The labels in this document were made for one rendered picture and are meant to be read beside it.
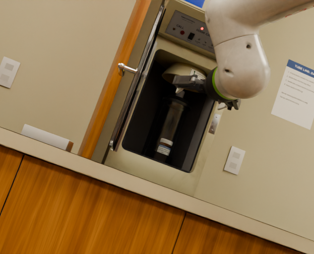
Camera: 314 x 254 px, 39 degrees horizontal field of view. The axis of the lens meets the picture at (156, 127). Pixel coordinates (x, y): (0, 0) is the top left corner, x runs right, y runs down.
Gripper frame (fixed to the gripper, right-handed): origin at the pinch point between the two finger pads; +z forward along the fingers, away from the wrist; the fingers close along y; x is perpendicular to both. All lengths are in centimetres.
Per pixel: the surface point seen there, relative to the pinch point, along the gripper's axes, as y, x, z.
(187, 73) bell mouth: 2.1, -11.1, 21.2
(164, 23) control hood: 16.2, -21.5, 13.4
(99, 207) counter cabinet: 17.3, 39.1, -8.0
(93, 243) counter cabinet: 15, 48, -8
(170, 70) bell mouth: 7.6, -10.8, 24.8
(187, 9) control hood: 11.4, -26.7, 8.4
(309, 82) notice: -61, -41, 64
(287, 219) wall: -72, 23, 65
